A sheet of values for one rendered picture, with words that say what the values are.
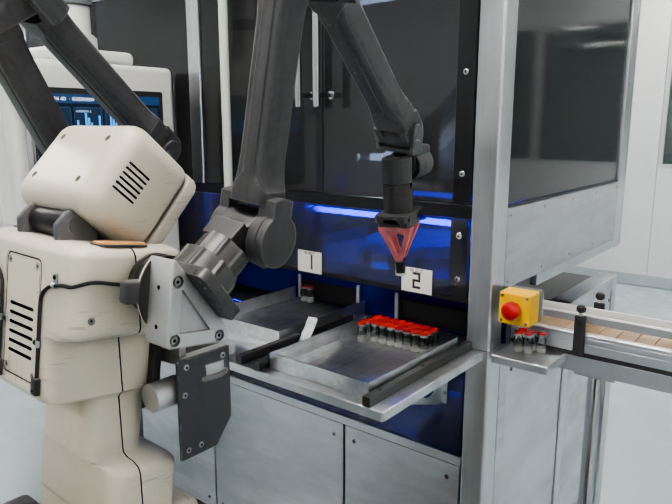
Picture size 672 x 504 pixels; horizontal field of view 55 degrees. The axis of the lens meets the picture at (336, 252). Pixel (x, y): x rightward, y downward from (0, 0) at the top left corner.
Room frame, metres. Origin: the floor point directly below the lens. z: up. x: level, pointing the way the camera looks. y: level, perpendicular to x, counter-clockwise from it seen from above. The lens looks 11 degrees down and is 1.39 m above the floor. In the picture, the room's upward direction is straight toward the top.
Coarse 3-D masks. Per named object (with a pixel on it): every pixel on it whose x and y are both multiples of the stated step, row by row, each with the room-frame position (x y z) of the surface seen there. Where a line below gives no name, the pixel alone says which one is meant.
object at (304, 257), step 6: (300, 252) 1.73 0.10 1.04; (306, 252) 1.72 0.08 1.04; (312, 252) 1.70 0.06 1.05; (318, 252) 1.69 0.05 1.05; (300, 258) 1.73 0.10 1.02; (306, 258) 1.72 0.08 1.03; (312, 258) 1.71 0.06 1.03; (318, 258) 1.69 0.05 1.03; (300, 264) 1.73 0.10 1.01; (306, 264) 1.72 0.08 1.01; (318, 264) 1.69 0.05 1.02; (300, 270) 1.73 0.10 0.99; (306, 270) 1.72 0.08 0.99; (312, 270) 1.71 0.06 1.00; (318, 270) 1.69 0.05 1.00
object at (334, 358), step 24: (312, 336) 1.39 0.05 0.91; (336, 336) 1.46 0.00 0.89; (288, 360) 1.26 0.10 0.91; (312, 360) 1.33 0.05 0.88; (336, 360) 1.33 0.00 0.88; (360, 360) 1.33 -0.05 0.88; (384, 360) 1.33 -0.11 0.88; (408, 360) 1.33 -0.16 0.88; (336, 384) 1.18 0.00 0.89; (360, 384) 1.14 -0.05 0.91
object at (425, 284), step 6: (408, 270) 1.51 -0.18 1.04; (414, 270) 1.50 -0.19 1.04; (420, 270) 1.49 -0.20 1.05; (426, 270) 1.48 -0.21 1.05; (402, 276) 1.52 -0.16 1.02; (408, 276) 1.51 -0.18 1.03; (414, 276) 1.50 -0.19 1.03; (420, 276) 1.49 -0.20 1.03; (426, 276) 1.48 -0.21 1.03; (402, 282) 1.52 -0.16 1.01; (408, 282) 1.51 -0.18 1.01; (420, 282) 1.49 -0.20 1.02; (426, 282) 1.48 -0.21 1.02; (402, 288) 1.52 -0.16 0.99; (408, 288) 1.51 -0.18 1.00; (414, 288) 1.50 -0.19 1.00; (420, 288) 1.49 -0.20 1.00; (426, 288) 1.48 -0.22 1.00; (426, 294) 1.48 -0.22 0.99
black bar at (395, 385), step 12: (456, 348) 1.36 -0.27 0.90; (468, 348) 1.39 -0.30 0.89; (432, 360) 1.28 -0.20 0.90; (444, 360) 1.31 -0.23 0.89; (408, 372) 1.22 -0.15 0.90; (420, 372) 1.23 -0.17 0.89; (384, 384) 1.16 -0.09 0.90; (396, 384) 1.16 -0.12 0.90; (408, 384) 1.20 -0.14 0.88; (372, 396) 1.10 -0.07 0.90; (384, 396) 1.13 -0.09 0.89
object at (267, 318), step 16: (288, 288) 1.83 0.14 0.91; (240, 304) 1.68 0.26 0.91; (256, 304) 1.73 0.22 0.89; (272, 304) 1.77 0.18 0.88; (288, 304) 1.77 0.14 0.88; (304, 304) 1.77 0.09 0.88; (320, 304) 1.77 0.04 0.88; (224, 320) 1.55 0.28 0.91; (240, 320) 1.52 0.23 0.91; (256, 320) 1.62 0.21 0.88; (272, 320) 1.62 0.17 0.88; (288, 320) 1.62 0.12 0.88; (304, 320) 1.62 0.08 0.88; (320, 320) 1.55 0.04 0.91; (256, 336) 1.48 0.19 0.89; (272, 336) 1.44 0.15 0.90
